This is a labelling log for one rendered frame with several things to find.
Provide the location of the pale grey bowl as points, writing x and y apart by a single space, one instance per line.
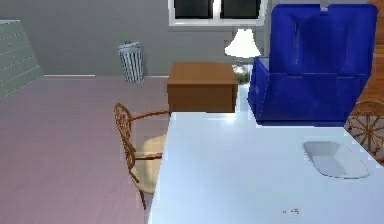
333 160

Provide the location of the white table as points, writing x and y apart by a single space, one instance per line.
233 173

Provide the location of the white framed window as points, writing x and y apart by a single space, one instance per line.
216 11

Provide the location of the striped grey waste bin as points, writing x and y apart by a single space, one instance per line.
132 63

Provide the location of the pale green chest of drawers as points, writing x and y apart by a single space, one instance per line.
15 56

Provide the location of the blue open storage box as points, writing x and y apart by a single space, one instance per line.
300 96

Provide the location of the white shade table lamp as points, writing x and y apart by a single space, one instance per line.
242 45

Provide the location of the brown wooden side table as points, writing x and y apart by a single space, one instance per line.
201 86

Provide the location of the brown wicker chair cream seat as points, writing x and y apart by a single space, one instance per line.
150 153

